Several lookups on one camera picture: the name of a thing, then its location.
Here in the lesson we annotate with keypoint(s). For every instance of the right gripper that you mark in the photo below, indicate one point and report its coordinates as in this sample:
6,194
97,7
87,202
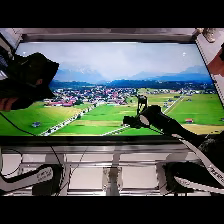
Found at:
149,116

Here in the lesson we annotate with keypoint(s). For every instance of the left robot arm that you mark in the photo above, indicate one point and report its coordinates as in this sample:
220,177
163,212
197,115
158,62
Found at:
36,176

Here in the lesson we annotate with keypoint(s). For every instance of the silver frame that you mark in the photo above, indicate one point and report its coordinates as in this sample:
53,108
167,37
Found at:
113,150

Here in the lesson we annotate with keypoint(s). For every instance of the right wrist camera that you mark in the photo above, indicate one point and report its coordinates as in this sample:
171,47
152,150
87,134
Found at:
142,100

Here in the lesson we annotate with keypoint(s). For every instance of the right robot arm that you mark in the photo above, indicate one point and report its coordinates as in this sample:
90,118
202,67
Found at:
173,126

